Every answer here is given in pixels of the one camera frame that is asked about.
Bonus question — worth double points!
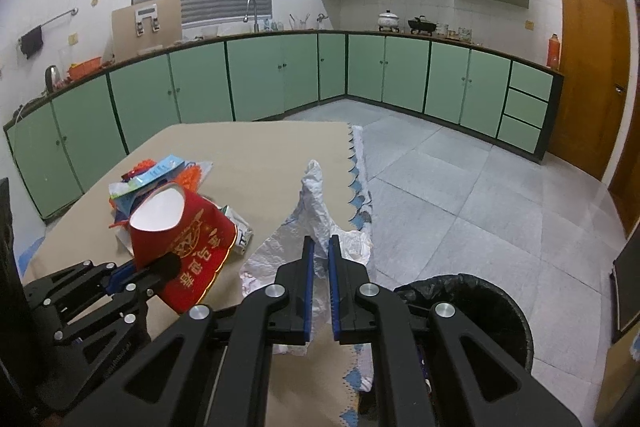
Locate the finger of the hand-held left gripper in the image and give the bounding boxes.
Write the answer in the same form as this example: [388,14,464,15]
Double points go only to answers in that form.
[52,253,182,345]
[22,258,135,309]

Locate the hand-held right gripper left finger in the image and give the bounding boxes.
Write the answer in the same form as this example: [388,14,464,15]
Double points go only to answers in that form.
[65,235,317,427]

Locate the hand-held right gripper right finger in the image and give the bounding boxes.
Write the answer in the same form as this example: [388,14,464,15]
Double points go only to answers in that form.
[327,234,584,427]

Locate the red gold printed paper bowl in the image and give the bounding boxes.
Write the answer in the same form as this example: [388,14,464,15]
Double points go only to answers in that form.
[129,186,237,315]

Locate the white plastic bag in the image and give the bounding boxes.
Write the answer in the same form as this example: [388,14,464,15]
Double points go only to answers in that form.
[240,159,374,356]

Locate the white green carton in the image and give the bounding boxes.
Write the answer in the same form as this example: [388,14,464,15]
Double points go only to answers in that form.
[216,205,254,256]

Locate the white blue plastic wrapper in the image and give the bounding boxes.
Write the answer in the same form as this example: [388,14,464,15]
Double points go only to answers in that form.
[108,179,151,228]

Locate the orange net bag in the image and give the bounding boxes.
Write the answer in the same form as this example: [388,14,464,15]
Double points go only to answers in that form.
[176,161,213,188]

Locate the blue snack packet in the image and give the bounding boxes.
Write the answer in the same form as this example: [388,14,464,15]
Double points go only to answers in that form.
[131,153,185,188]

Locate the table with beige cloth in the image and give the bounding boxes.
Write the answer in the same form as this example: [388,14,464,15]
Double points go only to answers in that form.
[20,122,373,427]

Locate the floral printed under cloth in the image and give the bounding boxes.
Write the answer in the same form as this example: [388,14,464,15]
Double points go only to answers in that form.
[347,123,375,393]

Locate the orange plastic basket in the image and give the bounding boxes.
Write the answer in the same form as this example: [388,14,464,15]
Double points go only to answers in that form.
[67,58,103,80]

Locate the green lower kitchen cabinets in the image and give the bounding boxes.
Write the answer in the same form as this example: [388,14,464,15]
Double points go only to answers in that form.
[4,29,565,223]

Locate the brown cardboard board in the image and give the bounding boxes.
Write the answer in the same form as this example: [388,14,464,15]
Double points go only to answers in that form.
[111,0,182,58]

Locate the dark hanging towel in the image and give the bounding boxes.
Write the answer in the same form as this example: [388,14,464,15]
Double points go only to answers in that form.
[19,26,45,60]

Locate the metal towel bar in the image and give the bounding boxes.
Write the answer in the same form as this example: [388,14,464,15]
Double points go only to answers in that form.
[19,7,79,38]

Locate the cluster of glass jars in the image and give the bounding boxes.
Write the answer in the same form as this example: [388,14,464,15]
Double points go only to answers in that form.
[435,23,473,42]

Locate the black folding screen panel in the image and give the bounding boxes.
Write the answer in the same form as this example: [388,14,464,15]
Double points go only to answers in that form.
[612,232,640,333]

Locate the brown cardboard box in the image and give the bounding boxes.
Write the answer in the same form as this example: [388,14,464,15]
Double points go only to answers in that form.
[592,332,640,427]

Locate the wooden door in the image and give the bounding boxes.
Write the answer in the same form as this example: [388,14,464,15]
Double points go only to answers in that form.
[547,0,631,180]
[607,0,640,238]

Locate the white plastic bracket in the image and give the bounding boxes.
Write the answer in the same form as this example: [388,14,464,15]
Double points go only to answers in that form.
[131,5,161,36]

